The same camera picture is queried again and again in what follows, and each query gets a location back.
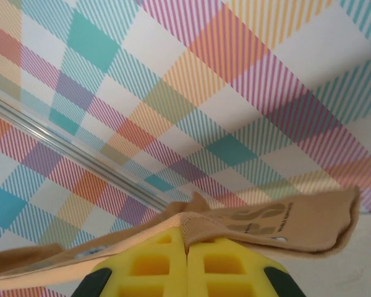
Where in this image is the tan printed t-shirt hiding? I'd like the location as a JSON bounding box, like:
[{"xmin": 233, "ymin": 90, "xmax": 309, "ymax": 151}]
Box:
[{"xmin": 0, "ymin": 185, "xmax": 362, "ymax": 283}]

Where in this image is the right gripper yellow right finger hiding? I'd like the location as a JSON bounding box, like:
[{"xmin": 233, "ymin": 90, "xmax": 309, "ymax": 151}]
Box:
[{"xmin": 187, "ymin": 239, "xmax": 298, "ymax": 297}]

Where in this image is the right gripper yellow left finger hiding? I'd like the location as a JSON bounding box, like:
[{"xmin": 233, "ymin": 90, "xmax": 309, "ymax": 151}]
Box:
[{"xmin": 74, "ymin": 227, "xmax": 187, "ymax": 297}]

